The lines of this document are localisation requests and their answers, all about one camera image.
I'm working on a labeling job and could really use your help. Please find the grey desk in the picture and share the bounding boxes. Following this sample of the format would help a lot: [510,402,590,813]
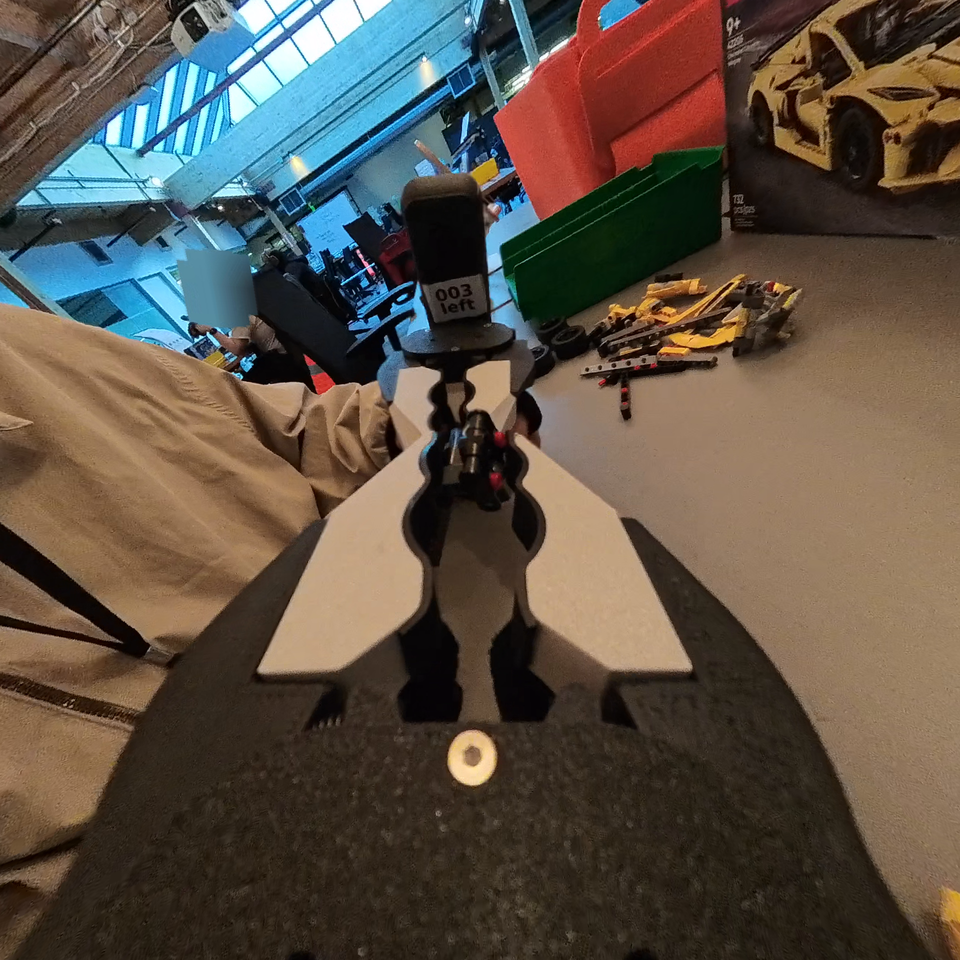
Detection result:
[517,217,960,960]

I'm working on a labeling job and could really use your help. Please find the black shoulder strap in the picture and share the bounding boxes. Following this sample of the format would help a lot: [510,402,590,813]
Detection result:
[0,521,179,666]

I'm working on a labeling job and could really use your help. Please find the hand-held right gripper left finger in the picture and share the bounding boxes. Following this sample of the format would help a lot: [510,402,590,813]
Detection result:
[255,429,453,681]

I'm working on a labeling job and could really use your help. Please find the black office chair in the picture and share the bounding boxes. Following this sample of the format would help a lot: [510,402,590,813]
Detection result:
[255,268,419,385]

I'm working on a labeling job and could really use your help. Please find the pile of yellow car parts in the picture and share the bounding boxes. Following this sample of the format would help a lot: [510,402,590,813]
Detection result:
[579,273,804,421]

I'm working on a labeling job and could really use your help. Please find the red plastic carrier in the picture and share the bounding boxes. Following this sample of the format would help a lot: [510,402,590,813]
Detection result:
[493,0,729,220]

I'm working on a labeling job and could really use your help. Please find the toy car box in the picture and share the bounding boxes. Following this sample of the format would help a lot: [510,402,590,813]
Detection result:
[722,0,960,240]

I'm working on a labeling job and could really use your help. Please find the beige jacket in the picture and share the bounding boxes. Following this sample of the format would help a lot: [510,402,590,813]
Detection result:
[0,517,252,960]

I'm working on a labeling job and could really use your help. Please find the whiteboard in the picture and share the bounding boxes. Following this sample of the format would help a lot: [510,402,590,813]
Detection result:
[296,191,361,252]

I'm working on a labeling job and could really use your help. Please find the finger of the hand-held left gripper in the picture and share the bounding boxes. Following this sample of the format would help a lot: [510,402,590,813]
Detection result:
[388,369,440,451]
[465,358,520,436]

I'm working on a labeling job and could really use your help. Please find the black brick assembly red pins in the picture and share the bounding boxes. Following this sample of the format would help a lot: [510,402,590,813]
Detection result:
[442,411,519,511]

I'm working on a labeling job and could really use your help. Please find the green storage bin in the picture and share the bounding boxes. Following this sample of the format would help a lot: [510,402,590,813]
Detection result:
[500,146,726,322]

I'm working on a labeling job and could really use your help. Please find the white ceiling camera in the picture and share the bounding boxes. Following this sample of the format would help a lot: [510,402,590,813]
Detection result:
[168,0,237,57]

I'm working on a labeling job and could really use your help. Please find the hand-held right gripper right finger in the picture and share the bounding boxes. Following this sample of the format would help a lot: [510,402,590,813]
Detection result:
[508,437,694,681]

